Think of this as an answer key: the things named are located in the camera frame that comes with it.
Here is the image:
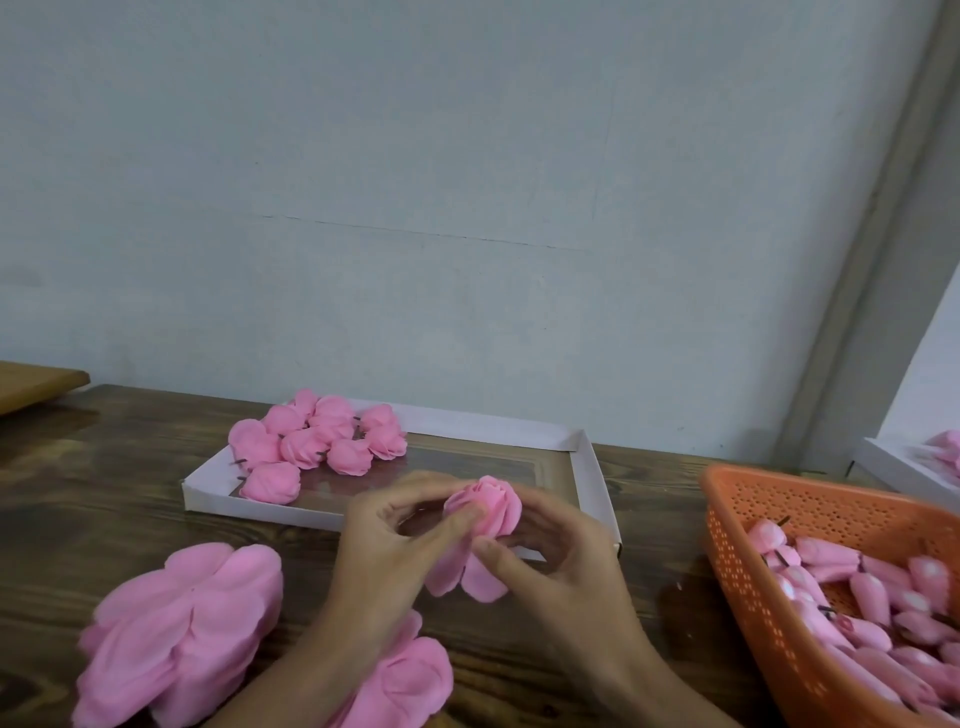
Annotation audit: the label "person's right hand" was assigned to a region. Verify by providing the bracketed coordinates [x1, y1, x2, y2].
[472, 487, 650, 699]

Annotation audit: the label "person's left hand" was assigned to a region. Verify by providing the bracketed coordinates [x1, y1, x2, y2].
[318, 474, 491, 662]

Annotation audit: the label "stack of pink petals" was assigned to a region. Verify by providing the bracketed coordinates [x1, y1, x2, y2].
[72, 541, 285, 728]
[333, 607, 456, 728]

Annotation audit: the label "white shallow tray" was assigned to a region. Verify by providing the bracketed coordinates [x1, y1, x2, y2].
[181, 399, 623, 560]

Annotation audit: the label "pink petal flower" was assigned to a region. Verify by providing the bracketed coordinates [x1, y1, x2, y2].
[310, 394, 359, 444]

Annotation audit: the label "group of finished pink roses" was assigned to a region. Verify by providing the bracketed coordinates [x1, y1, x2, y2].
[226, 390, 410, 506]

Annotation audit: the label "pink rose buds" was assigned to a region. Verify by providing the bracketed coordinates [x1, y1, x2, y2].
[747, 517, 960, 714]

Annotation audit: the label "pile of pink petals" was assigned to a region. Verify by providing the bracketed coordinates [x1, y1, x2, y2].
[924, 429, 960, 482]

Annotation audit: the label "person's right forearm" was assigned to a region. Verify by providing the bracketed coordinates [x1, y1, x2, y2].
[585, 660, 744, 728]

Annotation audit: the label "person's left forearm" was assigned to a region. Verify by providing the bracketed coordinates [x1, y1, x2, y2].
[202, 622, 395, 728]

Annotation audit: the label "orange plastic basket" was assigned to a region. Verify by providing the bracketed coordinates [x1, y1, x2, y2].
[702, 463, 960, 728]

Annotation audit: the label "grey door frame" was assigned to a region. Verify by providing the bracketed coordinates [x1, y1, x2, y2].
[772, 0, 960, 474]

